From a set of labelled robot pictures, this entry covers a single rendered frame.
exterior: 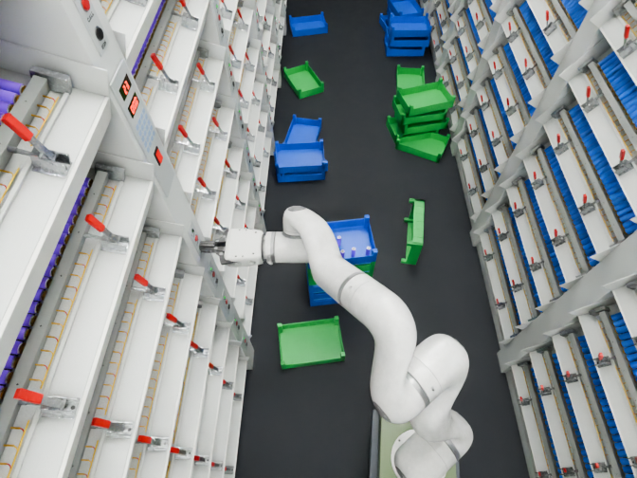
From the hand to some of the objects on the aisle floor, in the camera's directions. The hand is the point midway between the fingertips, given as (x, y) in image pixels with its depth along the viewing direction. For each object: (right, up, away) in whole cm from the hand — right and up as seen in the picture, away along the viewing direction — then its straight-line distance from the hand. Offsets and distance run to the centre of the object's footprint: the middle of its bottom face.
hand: (208, 247), depth 111 cm
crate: (+82, +1, +122) cm, 147 cm away
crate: (+26, -50, +90) cm, 106 cm away
